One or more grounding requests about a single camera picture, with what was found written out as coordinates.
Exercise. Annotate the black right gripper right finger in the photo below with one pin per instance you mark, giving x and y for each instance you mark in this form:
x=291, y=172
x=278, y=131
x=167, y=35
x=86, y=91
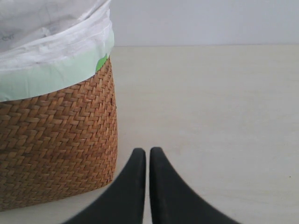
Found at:
x=172, y=201

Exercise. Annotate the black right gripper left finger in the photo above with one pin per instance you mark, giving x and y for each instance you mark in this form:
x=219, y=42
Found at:
x=123, y=201

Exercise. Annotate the woven wicker waste basket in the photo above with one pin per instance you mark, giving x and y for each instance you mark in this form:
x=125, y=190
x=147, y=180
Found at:
x=59, y=144

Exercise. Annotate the white and green bin liner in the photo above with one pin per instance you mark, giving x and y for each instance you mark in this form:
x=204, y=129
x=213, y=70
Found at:
x=48, y=45

